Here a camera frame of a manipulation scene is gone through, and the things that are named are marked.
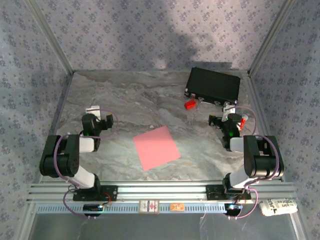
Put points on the white crumpled packet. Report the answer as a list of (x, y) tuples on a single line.
[(277, 207)]

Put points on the black hard case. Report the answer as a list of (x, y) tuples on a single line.
[(212, 85)]

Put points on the pink paper sheet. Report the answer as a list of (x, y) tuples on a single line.
[(156, 148)]

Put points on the red cylinder with white cap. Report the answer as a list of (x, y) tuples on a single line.
[(243, 123)]

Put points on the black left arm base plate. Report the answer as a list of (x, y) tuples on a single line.
[(110, 192)]

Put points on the long aluminium mounting rail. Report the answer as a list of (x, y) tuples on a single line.
[(162, 191)]

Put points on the white printed label card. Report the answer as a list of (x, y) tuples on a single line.
[(149, 207)]

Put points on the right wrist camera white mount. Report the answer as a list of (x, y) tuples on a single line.
[(228, 110)]

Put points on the orange label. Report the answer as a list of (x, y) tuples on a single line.
[(177, 207)]

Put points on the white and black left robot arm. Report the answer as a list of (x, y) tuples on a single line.
[(67, 160)]

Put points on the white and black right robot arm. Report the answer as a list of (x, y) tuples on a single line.
[(262, 162)]

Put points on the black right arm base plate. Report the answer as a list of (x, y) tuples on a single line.
[(212, 192)]

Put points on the aluminium frame post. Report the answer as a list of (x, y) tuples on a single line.
[(270, 37)]

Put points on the aluminium table edge rail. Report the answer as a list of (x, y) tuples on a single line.
[(265, 125), (55, 125)]

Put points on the small red block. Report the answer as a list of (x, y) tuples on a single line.
[(190, 104)]

